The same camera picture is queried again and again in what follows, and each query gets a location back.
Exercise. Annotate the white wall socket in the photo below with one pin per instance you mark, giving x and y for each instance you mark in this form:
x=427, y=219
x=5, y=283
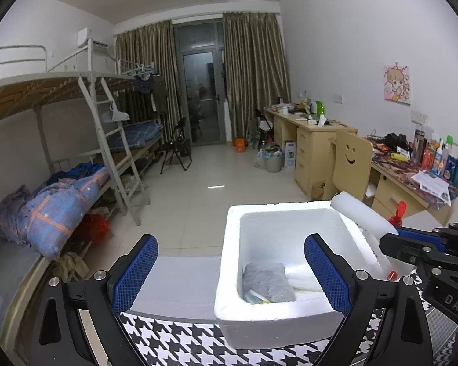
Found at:
x=419, y=116

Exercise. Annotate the brown curtain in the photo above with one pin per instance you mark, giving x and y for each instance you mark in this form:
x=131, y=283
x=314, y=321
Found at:
x=152, y=53
x=255, y=76

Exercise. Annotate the black folding chair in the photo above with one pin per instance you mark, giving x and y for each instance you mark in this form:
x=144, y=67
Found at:
x=177, y=146

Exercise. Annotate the wooden desk with patterned cover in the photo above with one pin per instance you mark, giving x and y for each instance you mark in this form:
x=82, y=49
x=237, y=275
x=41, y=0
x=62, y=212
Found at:
x=395, y=194

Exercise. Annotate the row of toiletry bottles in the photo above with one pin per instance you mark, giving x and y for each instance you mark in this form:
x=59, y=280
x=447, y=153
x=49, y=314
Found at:
x=448, y=167

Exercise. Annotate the grey storage bucket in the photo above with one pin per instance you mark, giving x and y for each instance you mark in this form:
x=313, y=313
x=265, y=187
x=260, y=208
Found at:
x=274, y=162

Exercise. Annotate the white blue carton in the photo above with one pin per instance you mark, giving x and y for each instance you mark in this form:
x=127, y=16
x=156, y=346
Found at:
x=290, y=155

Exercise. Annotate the orange floor container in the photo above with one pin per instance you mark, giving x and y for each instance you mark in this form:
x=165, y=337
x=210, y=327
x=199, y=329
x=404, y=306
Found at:
x=239, y=145

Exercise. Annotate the dark blue blanket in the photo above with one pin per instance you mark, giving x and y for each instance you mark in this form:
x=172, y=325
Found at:
x=80, y=169

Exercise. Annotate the black pouch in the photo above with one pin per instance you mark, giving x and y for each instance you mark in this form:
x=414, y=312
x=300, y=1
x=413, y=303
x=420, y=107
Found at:
x=397, y=141

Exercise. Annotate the red plastic bag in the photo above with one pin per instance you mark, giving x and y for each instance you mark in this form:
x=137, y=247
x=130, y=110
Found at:
x=95, y=227

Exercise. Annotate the yellow tube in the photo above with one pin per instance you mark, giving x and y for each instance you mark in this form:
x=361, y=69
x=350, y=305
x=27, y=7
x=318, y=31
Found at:
x=399, y=156

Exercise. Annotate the printed paper sheets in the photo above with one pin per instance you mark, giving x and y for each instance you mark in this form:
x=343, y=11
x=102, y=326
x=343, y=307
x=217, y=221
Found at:
x=431, y=185

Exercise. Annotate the beige cloth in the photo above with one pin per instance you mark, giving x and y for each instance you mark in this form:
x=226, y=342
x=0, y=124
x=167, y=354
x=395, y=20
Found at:
x=72, y=267

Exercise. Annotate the red snack packet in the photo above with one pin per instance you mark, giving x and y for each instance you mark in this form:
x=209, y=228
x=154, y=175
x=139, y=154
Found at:
x=392, y=274

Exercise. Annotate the white foam box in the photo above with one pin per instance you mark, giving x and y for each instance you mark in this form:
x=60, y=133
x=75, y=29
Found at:
x=274, y=324

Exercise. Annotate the wooden smiley chair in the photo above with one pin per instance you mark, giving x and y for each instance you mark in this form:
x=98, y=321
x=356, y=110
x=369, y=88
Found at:
x=351, y=171

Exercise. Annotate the glass balcony door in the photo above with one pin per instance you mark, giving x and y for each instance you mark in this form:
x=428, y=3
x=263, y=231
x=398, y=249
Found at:
x=200, y=84

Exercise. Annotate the white air conditioner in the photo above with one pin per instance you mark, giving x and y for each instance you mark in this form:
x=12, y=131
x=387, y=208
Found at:
x=86, y=38

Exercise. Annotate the white metal bunk bed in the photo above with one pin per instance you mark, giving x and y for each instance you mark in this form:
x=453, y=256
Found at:
x=30, y=91

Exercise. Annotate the grey cloth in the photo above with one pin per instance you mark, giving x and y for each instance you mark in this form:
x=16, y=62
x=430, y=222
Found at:
x=267, y=282

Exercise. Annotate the hanging dark clothes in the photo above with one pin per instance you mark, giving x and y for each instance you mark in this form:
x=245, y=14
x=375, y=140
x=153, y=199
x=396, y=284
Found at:
x=144, y=84

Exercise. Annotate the purple grey blanket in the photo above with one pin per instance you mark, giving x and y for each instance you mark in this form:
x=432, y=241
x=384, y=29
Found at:
x=7, y=217

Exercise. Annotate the white bunk bed ladder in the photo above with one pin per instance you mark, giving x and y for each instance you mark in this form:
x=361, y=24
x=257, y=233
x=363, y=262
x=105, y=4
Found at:
x=108, y=148

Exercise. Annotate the houndstooth tablecloth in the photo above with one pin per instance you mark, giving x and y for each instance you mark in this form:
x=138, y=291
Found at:
x=183, y=339

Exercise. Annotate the black folded trolley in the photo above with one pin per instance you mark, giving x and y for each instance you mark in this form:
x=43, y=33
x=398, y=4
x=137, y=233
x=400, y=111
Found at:
x=263, y=127

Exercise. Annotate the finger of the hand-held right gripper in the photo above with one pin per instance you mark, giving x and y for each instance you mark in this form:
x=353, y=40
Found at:
x=420, y=233
x=400, y=246

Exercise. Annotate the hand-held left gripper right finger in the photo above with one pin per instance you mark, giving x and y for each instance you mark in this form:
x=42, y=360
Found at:
x=326, y=270

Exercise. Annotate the white pump lotion bottle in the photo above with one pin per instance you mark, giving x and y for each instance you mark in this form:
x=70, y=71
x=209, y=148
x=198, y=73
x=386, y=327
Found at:
x=400, y=209

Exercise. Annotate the blue plaid quilt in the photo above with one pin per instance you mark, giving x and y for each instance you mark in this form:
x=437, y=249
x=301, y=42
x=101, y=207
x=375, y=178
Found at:
x=61, y=213

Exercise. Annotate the white foam sheet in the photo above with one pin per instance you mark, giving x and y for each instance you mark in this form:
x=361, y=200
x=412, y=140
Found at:
x=362, y=213

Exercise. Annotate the cartoon wall poster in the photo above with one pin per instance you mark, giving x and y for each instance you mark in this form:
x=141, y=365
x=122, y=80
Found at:
x=397, y=84

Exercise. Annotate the plain wooden desk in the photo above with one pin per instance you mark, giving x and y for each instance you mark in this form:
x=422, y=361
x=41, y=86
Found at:
x=309, y=152

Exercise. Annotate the white clothes hanger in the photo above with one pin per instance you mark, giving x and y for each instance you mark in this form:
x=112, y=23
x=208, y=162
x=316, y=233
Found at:
x=118, y=116

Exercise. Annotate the blue checked mattress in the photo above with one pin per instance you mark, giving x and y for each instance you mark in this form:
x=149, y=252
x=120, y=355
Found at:
x=137, y=133

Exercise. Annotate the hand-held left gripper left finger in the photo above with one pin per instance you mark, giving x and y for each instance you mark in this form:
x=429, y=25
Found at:
x=135, y=270

